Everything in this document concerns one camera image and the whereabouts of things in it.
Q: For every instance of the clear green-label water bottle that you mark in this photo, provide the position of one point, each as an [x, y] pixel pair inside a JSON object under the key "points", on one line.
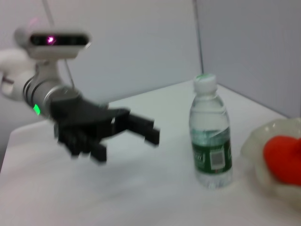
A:
{"points": [[209, 122]]}

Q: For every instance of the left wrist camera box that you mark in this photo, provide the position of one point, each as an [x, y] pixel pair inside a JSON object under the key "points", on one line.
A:
{"points": [[54, 44]]}

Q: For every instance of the red-orange fruit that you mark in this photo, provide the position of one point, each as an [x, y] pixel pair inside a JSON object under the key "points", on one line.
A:
{"points": [[284, 160]]}

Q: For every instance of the translucent green fruit plate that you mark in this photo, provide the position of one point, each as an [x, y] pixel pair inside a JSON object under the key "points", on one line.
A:
{"points": [[258, 141]]}

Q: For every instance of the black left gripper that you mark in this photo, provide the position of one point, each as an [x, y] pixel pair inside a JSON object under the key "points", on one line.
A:
{"points": [[80, 117]]}

